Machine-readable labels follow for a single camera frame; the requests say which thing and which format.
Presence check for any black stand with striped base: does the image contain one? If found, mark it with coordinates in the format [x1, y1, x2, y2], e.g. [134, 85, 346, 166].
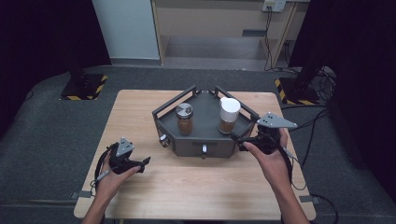
[59, 46, 109, 102]
[274, 55, 320, 106]

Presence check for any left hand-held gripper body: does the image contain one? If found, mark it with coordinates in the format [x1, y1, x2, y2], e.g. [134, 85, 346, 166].
[108, 136, 141, 175]

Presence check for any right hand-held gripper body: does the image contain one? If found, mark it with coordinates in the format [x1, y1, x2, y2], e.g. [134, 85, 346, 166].
[247, 111, 299, 155]

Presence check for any tangled black cable bundle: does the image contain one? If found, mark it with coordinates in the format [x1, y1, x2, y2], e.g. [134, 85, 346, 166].
[311, 65, 338, 103]

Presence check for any black curtain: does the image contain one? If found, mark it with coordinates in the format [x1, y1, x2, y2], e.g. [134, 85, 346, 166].
[289, 0, 396, 204]
[0, 0, 112, 139]

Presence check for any white panel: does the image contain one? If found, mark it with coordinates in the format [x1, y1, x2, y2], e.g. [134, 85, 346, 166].
[92, 0, 161, 61]

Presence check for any hand-held gripper cable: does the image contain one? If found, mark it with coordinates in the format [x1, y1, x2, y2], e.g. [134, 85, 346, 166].
[279, 145, 340, 224]
[90, 142, 121, 198]

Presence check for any black cable from outlet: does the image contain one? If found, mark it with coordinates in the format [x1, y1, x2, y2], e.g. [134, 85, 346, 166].
[262, 10, 276, 72]

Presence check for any person's left hand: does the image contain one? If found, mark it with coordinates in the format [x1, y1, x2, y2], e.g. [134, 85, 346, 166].
[94, 154, 141, 201]

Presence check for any grey tape strip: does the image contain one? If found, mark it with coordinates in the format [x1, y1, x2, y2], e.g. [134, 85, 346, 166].
[298, 194, 320, 204]

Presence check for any person's right hand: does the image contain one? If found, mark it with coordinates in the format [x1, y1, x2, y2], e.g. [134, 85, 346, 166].
[242, 128, 294, 189]

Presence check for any wooden cabinet frame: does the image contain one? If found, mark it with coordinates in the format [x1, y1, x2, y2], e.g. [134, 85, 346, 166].
[150, 0, 302, 71]

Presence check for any silver-lid glass spice jar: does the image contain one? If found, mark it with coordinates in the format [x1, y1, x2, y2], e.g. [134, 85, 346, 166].
[175, 102, 194, 136]

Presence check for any black floor cable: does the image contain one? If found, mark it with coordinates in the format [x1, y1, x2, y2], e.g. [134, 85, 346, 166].
[281, 106, 331, 167]

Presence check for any right hand-held gripper cable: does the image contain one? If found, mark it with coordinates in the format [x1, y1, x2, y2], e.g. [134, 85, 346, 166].
[279, 145, 340, 224]

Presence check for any black corner storage rack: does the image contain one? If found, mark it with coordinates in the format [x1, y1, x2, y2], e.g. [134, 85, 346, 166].
[151, 85, 260, 160]

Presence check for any white wall power outlet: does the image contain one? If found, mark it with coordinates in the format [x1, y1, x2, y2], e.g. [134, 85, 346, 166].
[262, 0, 287, 14]

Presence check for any left hand-held gripper cable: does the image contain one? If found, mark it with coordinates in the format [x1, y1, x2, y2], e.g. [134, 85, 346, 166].
[90, 142, 121, 198]

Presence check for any white-lid glass spice jar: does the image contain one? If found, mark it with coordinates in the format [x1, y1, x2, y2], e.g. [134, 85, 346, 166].
[218, 96, 242, 135]

